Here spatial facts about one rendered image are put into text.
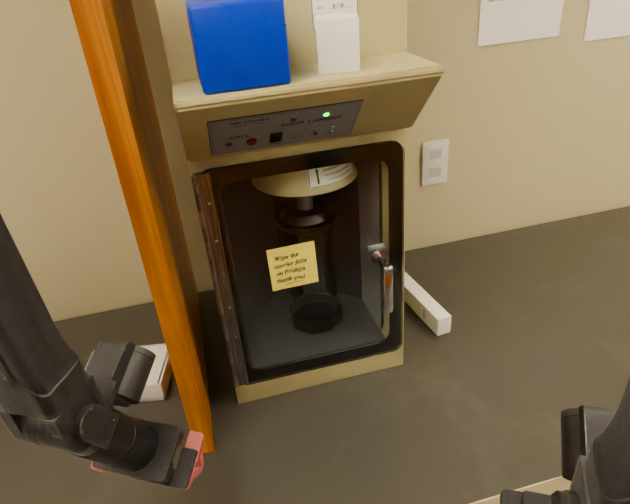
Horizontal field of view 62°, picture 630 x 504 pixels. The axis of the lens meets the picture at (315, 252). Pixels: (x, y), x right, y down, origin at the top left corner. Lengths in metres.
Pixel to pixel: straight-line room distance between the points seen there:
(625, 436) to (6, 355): 0.46
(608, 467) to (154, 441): 0.49
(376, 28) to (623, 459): 0.58
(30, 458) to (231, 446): 0.34
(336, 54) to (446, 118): 0.71
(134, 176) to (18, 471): 0.58
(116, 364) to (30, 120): 0.69
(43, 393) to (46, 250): 0.81
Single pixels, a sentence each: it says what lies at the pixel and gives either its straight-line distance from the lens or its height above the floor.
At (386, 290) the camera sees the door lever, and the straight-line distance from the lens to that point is 0.84.
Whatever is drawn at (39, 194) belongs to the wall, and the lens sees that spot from 1.26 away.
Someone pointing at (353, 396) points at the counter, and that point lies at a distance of 0.98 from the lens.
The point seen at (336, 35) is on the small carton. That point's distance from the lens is 0.66.
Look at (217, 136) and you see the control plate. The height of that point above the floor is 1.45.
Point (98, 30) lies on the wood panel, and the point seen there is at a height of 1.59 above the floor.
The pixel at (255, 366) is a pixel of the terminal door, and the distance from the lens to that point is 0.93.
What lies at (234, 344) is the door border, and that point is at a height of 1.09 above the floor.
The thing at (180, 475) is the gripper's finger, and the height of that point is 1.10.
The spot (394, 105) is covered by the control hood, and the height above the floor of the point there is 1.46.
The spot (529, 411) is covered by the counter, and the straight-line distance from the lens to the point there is 0.99.
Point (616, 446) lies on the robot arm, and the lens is 0.41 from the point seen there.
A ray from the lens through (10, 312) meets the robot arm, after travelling 0.49.
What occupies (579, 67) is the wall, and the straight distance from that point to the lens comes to 1.51.
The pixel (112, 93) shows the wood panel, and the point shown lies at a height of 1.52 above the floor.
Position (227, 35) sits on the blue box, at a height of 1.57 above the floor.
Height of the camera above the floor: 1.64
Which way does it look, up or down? 30 degrees down
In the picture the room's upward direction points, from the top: 5 degrees counter-clockwise
